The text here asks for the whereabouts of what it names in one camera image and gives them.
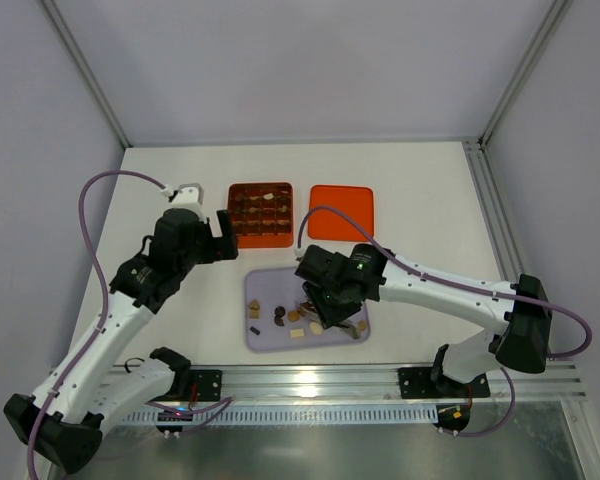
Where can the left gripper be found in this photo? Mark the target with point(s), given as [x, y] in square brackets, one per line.
[213, 245]

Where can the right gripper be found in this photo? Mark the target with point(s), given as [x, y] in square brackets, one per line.
[331, 310]

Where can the metal serving tongs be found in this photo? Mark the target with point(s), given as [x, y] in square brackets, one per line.
[307, 310]

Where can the orange tin lid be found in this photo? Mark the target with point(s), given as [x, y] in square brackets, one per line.
[356, 202]

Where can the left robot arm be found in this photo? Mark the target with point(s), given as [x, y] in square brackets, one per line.
[66, 418]

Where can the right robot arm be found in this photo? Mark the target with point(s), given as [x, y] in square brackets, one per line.
[479, 302]

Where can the white swirl chocolate lower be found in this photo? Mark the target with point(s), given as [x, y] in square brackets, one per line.
[316, 328]

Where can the orange chocolate tin box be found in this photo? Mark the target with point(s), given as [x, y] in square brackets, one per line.
[254, 233]

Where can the tan ridged square chocolate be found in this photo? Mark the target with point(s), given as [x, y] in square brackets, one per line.
[293, 316]

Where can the tan heart chocolate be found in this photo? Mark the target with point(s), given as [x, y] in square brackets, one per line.
[253, 303]

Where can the white rectangular chocolate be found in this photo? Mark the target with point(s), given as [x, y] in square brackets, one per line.
[297, 333]

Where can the dark round foil chocolate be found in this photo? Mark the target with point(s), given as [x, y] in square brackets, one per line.
[279, 311]

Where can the lavender plastic tray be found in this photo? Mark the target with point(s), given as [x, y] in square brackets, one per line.
[280, 287]

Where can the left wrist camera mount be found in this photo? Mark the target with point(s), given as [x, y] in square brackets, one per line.
[186, 196]

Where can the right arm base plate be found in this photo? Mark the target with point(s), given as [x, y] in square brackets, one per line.
[416, 383]

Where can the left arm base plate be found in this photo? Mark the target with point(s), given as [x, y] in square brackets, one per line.
[200, 385]

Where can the slotted cable duct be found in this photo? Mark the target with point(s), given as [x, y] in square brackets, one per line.
[242, 414]

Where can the right side aluminium rail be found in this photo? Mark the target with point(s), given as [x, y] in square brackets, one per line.
[505, 240]

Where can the aluminium frame rail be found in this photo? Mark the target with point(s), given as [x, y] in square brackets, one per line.
[378, 382]

